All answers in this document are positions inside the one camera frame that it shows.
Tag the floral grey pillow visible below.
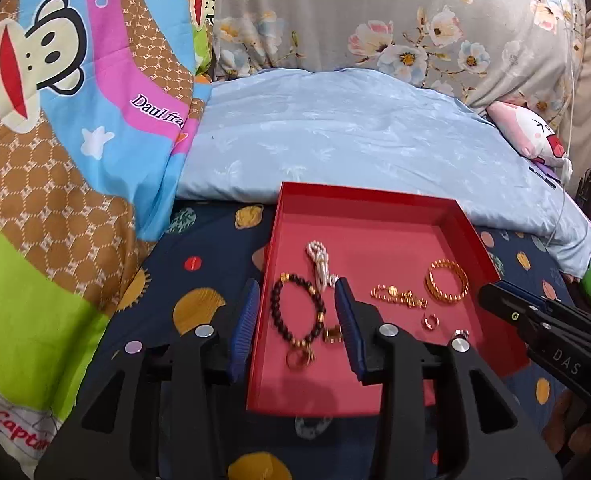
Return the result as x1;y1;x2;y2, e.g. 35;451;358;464
210;0;589;133

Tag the wide gold link bracelet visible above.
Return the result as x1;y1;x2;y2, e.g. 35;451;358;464
425;259;470;304

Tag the red cardboard box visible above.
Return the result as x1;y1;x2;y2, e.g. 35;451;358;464
246;181;531;418

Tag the light blue pillow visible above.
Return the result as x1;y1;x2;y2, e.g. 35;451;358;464
176;67;591;278

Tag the white pearl bracelet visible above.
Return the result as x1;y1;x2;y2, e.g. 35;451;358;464
305;240;340;290

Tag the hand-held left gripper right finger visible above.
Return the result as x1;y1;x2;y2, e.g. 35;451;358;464
333;276;562;480

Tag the cartoon monkey blanket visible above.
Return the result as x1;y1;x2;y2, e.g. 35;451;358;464
0;0;226;476

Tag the thin white cable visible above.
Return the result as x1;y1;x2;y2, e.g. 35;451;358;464
545;0;583;251

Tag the thin gold chain bracelet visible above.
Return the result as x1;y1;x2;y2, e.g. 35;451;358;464
371;284;429;309

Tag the navy planet print sheet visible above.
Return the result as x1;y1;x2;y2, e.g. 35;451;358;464
76;197;591;480

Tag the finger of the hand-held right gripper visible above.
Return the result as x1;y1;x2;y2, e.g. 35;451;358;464
478;285;591;346
495;281;591;332

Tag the pink white plush toy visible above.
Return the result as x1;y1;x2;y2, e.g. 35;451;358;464
485;100;573;183

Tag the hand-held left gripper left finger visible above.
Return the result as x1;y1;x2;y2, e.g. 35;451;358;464
34;277;261;480

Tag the black bead bracelet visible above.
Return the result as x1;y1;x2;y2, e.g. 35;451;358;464
272;273;327;350

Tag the gold ring with ornament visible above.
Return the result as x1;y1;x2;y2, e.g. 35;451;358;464
286;346;317;372

